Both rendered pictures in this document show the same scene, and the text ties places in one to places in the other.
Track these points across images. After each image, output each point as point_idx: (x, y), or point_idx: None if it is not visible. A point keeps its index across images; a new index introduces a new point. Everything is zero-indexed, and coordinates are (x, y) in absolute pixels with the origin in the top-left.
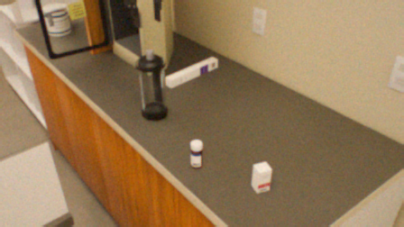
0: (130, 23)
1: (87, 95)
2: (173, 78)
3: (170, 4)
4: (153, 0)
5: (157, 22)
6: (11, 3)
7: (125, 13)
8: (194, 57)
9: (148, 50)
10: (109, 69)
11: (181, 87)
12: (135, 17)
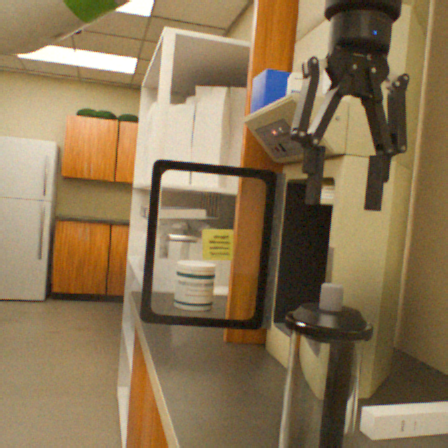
0: (311, 298)
1: (166, 396)
2: (383, 415)
3: (401, 270)
4: (370, 156)
5: (367, 282)
6: (10, 38)
7: (307, 275)
8: (438, 394)
9: (329, 284)
10: (242, 369)
11: (401, 446)
12: (313, 174)
